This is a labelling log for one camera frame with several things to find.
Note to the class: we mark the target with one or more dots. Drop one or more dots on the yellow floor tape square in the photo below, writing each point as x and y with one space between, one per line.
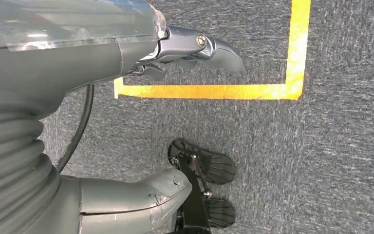
206 91

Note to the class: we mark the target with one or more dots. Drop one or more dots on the black robot right foot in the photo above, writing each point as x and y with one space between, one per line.
222 213

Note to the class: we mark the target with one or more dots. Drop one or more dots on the black robot left foot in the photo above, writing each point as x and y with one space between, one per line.
219 168

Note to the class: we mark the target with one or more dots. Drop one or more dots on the black robot foot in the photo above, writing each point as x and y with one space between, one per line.
219 168
222 213

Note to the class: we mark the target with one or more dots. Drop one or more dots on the ribbed grey left arm sleeve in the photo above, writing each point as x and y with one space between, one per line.
9 168

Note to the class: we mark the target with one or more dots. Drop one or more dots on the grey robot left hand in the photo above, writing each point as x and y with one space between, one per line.
61 58

